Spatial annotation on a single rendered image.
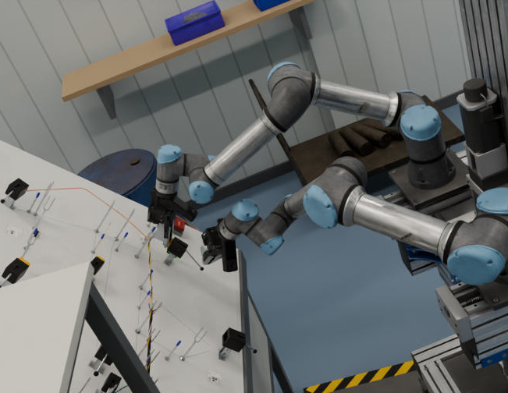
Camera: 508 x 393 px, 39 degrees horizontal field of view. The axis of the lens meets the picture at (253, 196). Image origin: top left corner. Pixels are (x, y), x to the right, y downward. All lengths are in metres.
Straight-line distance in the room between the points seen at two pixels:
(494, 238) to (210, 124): 2.99
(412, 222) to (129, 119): 2.89
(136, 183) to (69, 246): 1.39
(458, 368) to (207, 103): 2.31
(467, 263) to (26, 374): 1.04
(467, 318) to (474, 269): 0.23
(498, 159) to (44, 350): 1.35
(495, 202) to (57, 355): 1.13
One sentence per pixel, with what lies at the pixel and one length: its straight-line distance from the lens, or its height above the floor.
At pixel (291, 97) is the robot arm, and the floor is 1.60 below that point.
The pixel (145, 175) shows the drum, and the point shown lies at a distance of 3.72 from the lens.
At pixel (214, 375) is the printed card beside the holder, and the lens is 2.25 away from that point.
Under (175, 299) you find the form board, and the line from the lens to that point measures 2.39.
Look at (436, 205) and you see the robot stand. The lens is 2.34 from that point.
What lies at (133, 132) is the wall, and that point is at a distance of 4.48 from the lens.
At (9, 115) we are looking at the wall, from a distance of 4.44.
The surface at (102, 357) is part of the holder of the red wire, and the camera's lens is 1.98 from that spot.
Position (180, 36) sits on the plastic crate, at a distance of 3.90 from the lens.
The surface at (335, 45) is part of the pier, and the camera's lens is 4.42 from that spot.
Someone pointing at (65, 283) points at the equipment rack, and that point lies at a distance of 1.27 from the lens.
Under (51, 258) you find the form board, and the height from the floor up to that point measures 1.40.
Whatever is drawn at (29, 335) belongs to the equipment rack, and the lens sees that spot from 1.21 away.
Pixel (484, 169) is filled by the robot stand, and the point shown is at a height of 1.33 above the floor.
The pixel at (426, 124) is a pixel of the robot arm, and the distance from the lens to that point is 2.20.
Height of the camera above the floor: 2.53
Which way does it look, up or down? 33 degrees down
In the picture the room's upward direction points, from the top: 22 degrees counter-clockwise
